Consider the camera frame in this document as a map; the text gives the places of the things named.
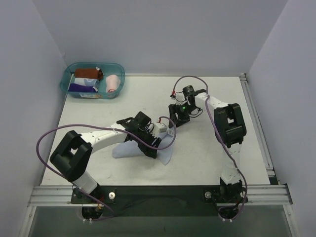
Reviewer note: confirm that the teal plastic bin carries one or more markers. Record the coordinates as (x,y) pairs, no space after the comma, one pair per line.
(107,69)

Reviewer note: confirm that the purple rolled towel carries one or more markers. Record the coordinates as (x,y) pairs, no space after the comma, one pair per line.
(82,88)

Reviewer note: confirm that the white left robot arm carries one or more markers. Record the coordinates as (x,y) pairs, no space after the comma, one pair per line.
(72,154)

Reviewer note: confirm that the white blue rolled towel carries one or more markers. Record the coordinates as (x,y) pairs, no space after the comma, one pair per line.
(86,82)

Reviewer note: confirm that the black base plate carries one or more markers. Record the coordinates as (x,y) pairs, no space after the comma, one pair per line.
(161,201)

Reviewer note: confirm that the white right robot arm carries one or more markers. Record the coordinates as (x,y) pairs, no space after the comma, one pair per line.
(229,128)

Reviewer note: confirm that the brown rolled towel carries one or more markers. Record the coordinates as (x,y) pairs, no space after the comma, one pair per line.
(89,73)

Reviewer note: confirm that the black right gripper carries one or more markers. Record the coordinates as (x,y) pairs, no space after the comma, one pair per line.
(175,114)

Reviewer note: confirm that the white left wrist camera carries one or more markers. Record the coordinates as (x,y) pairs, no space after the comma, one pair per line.
(158,128)

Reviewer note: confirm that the pink striped towel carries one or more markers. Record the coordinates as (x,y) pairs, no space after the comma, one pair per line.
(112,83)

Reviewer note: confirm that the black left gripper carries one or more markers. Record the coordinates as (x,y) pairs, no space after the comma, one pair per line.
(150,143)

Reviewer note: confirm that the light blue towel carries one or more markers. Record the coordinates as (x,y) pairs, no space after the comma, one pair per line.
(130,148)

